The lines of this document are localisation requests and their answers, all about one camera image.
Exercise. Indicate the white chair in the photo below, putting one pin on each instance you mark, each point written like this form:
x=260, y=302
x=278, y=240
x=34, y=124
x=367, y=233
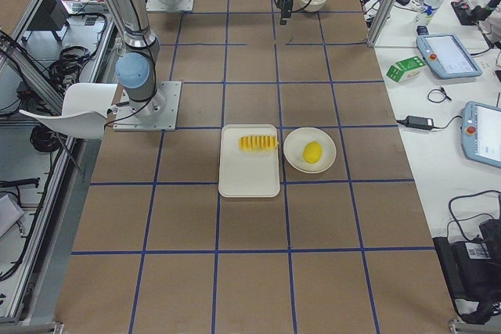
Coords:
x=84, y=111

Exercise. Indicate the lower teach pendant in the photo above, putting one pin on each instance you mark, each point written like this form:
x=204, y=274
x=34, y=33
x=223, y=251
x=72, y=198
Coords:
x=480, y=133

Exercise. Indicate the white round plate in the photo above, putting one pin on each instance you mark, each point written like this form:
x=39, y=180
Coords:
x=295, y=143

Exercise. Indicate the yellow lemon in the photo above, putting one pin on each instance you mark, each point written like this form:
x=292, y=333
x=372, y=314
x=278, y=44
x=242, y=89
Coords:
x=312, y=152

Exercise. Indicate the teach pendant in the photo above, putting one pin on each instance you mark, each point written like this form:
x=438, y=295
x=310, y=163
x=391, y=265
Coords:
x=446, y=56
x=480, y=133

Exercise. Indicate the white rectangular tray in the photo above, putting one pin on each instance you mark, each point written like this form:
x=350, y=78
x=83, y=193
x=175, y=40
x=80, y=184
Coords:
x=247, y=174

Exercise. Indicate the green white carton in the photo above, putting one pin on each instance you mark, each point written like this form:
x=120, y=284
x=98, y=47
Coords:
x=405, y=69

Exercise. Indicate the plastic water bottle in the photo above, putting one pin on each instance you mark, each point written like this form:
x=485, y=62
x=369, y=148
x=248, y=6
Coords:
x=427, y=11

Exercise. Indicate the black power adapter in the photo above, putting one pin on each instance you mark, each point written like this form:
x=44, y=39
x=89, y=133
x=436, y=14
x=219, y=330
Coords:
x=422, y=123

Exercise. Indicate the upper teach pendant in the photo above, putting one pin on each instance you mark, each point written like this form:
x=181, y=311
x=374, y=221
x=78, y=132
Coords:
x=446, y=56

